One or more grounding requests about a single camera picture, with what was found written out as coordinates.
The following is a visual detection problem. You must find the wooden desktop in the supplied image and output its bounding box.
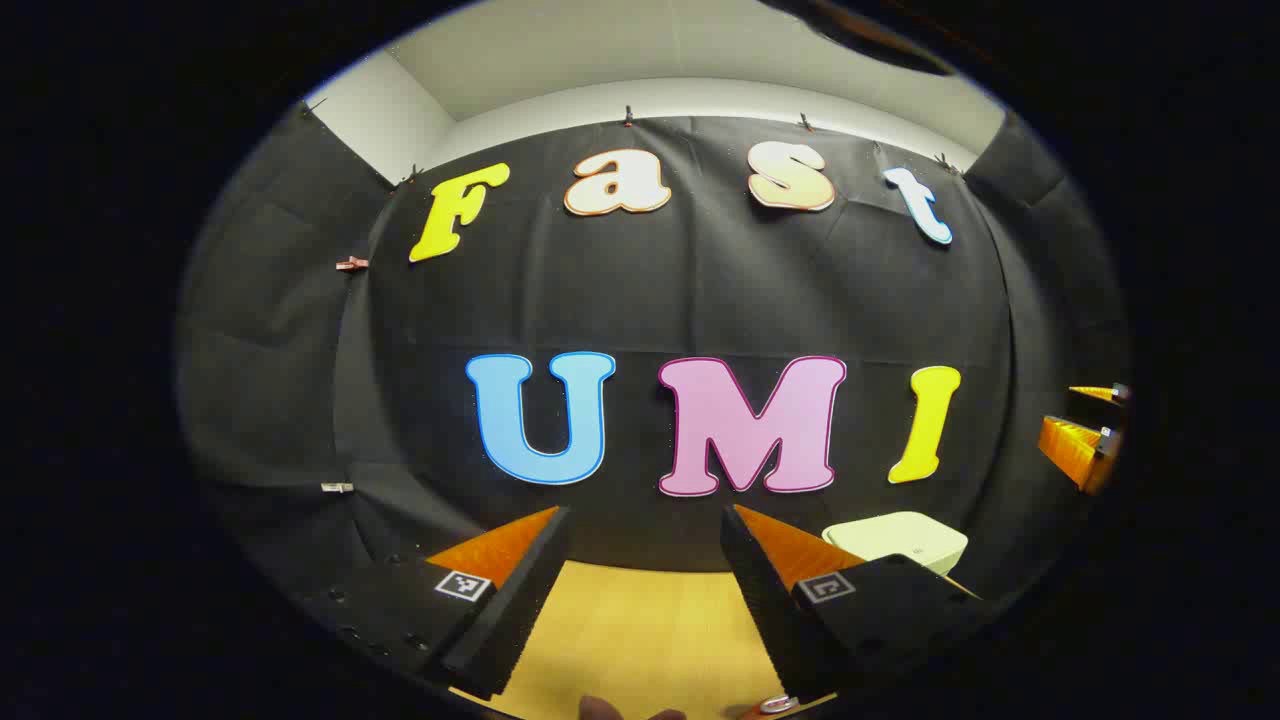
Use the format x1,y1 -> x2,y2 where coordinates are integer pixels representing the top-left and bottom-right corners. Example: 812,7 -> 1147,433
450,560 -> 986,720

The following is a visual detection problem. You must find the black backdrop cloth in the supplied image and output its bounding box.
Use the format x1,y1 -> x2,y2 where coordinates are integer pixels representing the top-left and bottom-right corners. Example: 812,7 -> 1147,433
175,100 -> 1131,611

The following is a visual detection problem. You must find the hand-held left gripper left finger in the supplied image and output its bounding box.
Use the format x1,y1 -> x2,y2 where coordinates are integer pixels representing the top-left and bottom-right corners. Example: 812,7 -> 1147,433
300,505 -> 576,701

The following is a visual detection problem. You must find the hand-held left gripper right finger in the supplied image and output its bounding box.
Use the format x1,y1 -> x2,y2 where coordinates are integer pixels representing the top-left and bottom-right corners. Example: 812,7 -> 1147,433
720,503 -> 986,701

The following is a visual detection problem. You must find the green desktop garbage bin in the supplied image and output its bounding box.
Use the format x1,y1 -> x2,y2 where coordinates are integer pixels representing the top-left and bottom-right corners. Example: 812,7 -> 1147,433
822,511 -> 969,577

